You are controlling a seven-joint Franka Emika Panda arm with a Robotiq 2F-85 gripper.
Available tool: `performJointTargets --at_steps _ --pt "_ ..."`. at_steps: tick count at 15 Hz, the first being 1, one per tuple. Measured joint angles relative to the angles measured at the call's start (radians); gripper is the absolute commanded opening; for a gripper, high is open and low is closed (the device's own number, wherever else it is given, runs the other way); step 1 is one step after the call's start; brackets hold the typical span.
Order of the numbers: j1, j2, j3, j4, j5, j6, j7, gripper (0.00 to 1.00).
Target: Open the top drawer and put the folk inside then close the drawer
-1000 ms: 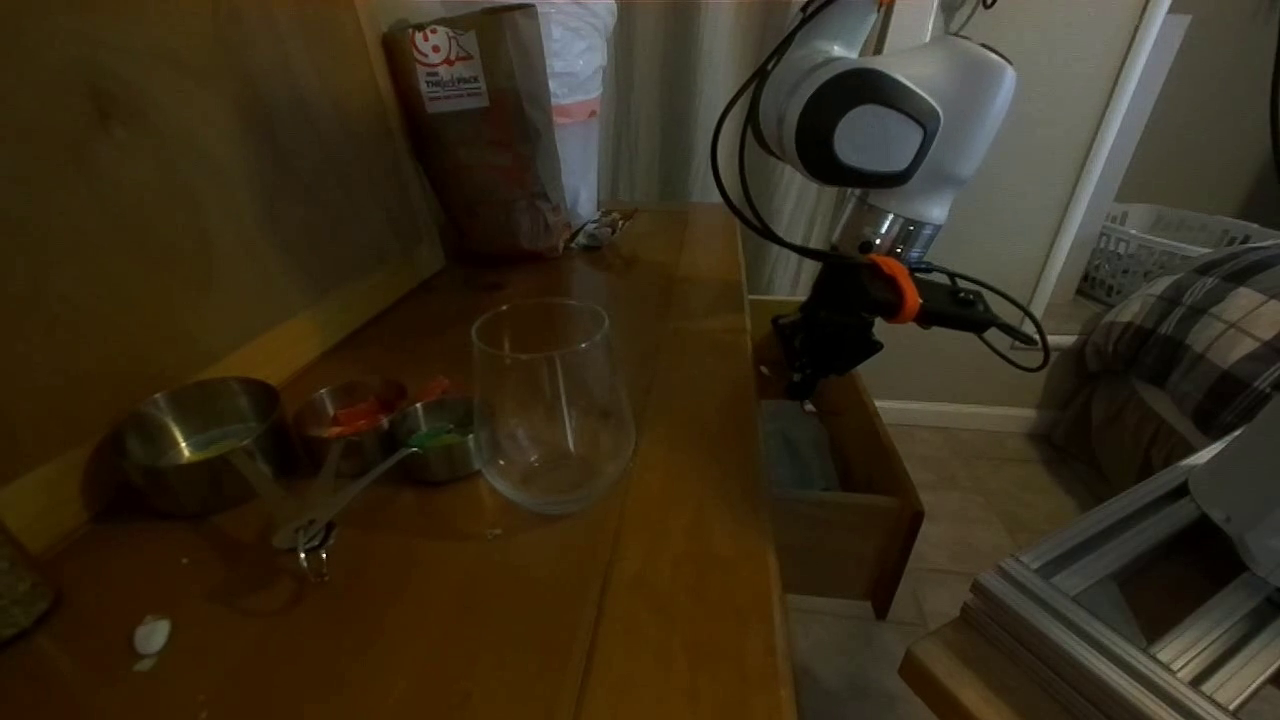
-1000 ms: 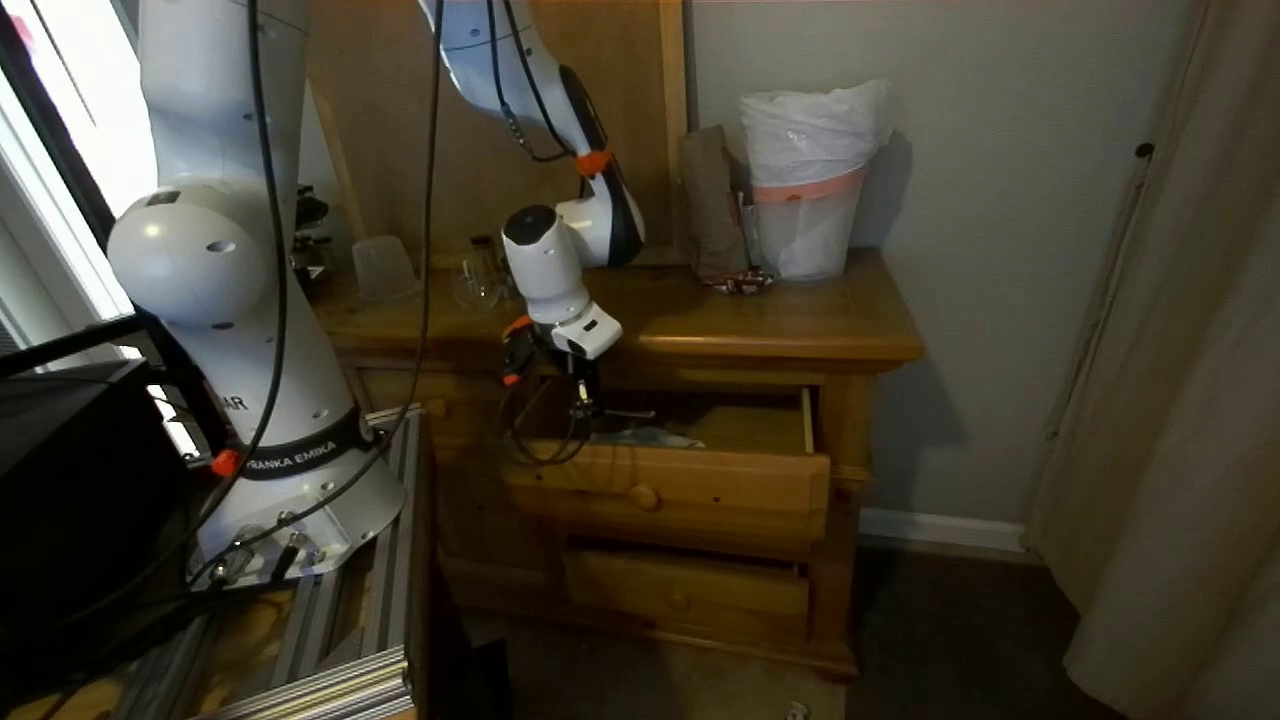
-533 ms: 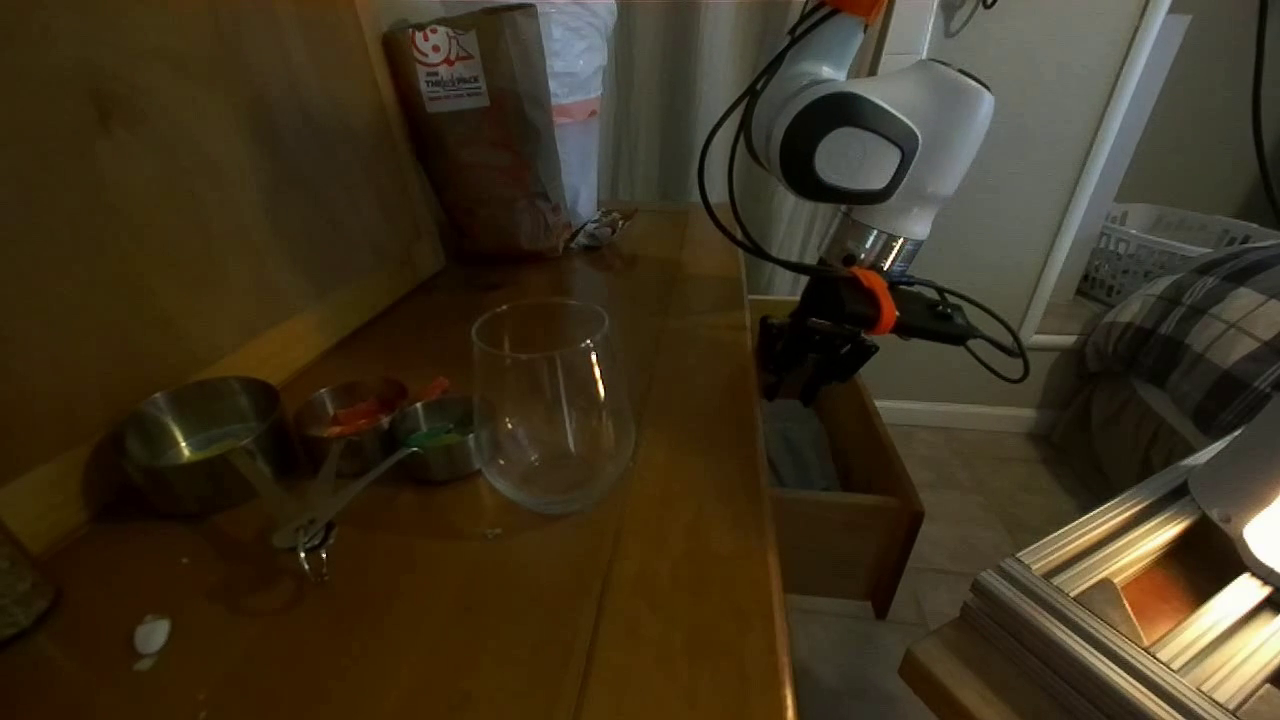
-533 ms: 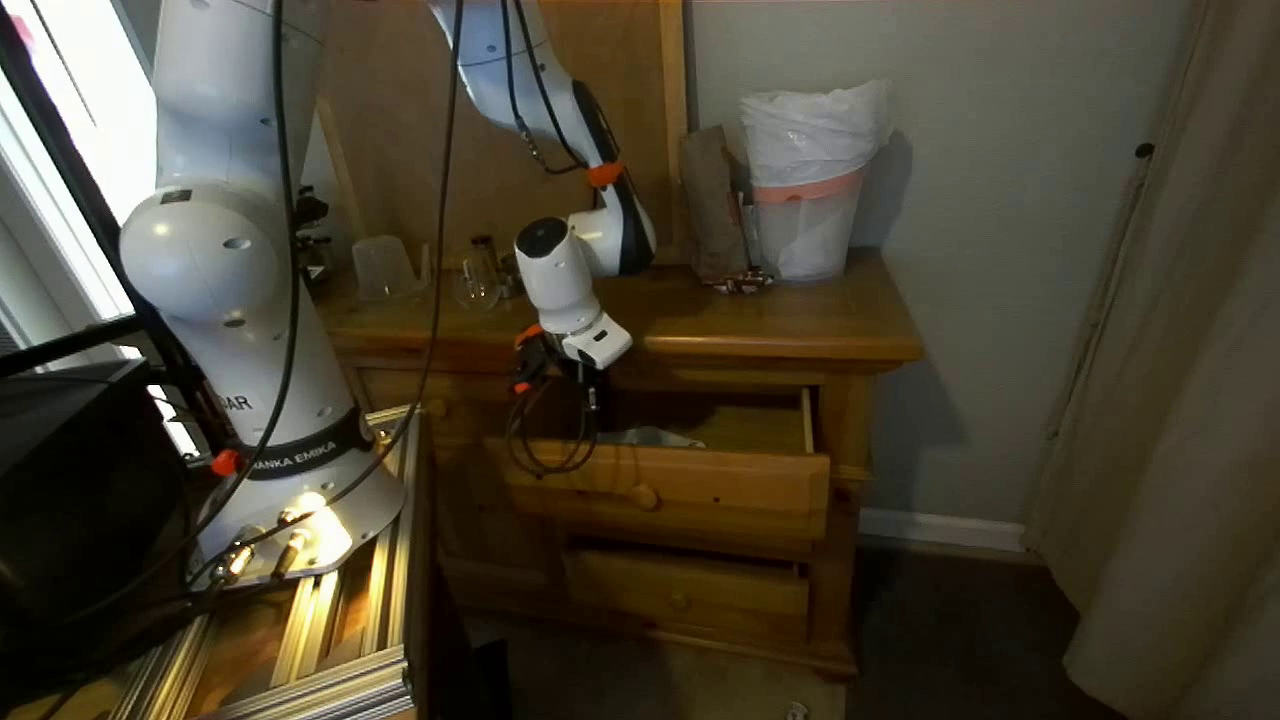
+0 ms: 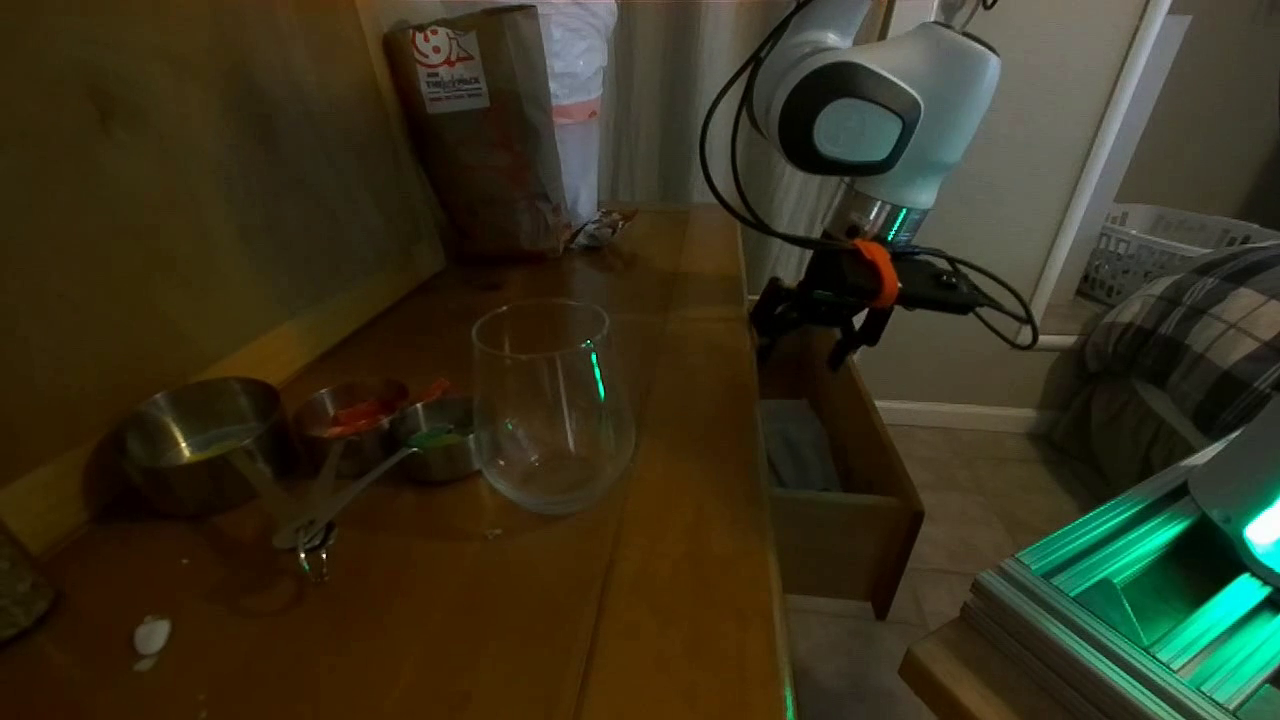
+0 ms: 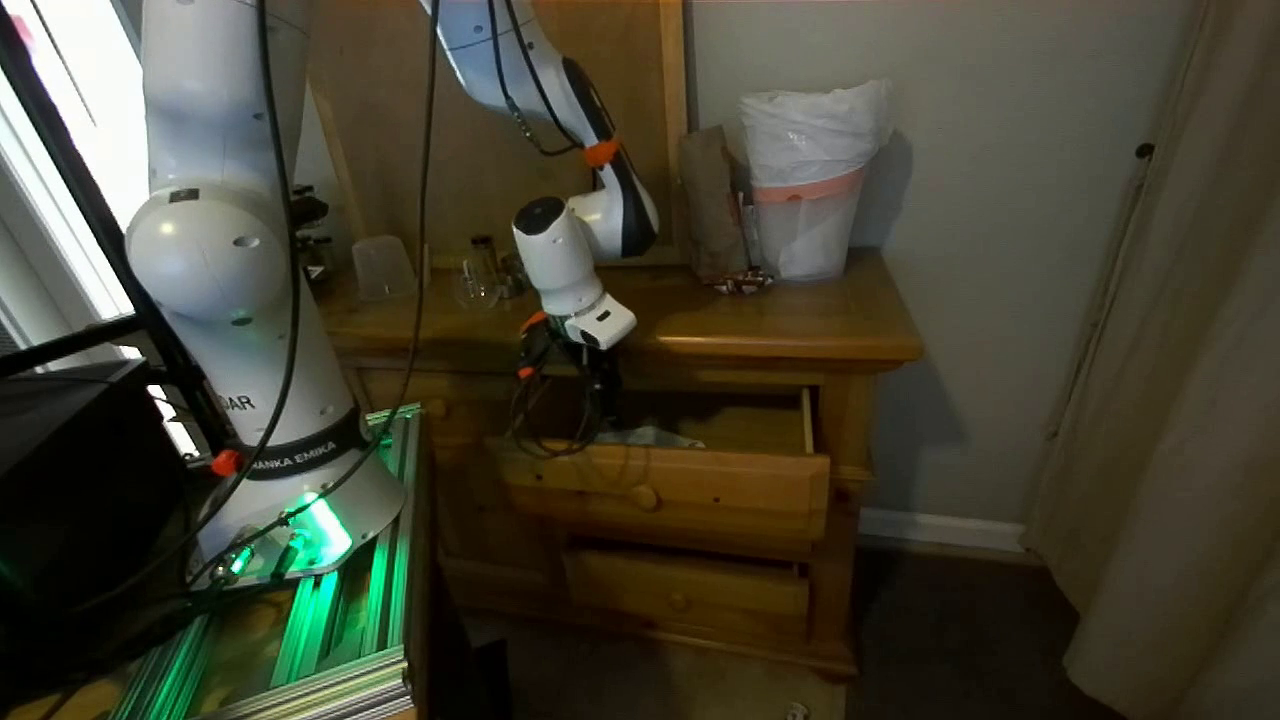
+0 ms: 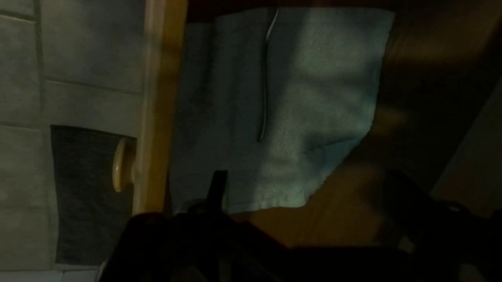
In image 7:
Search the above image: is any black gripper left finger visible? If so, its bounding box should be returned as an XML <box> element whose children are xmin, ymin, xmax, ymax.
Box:
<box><xmin>99</xmin><ymin>167</ymin><xmax>295</xmax><ymax>282</ymax></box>

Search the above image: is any metal fork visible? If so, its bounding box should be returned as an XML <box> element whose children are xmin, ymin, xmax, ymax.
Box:
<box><xmin>254</xmin><ymin>6</ymin><xmax>282</xmax><ymax>142</ymax></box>

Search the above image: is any dark grey floor rug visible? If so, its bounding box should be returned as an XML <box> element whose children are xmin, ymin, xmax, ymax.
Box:
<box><xmin>48</xmin><ymin>123</ymin><xmax>141</xmax><ymax>268</ymax></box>

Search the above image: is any grey blue cloth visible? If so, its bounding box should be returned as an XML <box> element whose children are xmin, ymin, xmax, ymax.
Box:
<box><xmin>168</xmin><ymin>6</ymin><xmax>397</xmax><ymax>216</ymax></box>

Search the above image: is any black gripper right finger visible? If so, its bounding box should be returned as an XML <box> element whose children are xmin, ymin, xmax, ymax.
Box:
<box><xmin>379</xmin><ymin>167</ymin><xmax>502</xmax><ymax>282</ymax></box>

